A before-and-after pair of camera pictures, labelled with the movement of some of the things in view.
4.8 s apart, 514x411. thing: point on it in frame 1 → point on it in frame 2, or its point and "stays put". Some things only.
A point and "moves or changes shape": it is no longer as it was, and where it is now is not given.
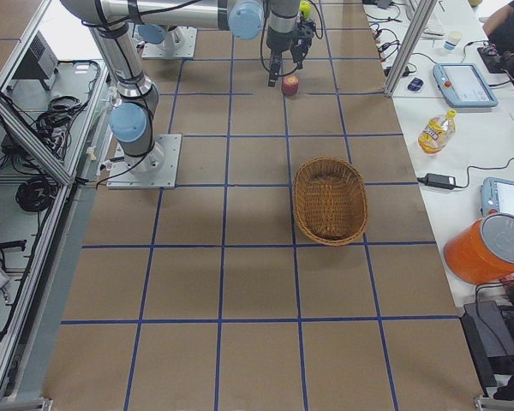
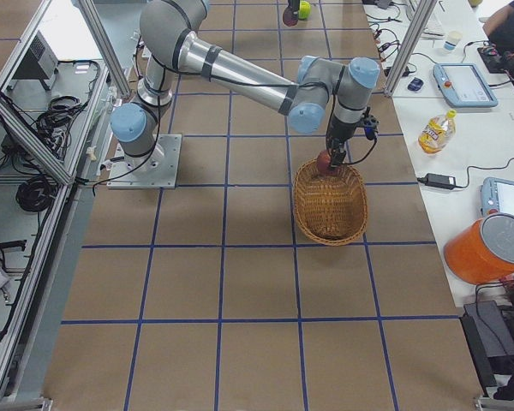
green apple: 305,7 stays put
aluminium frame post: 410,47 stays put
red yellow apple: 289,85 moves or changes shape
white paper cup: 452,39 stays put
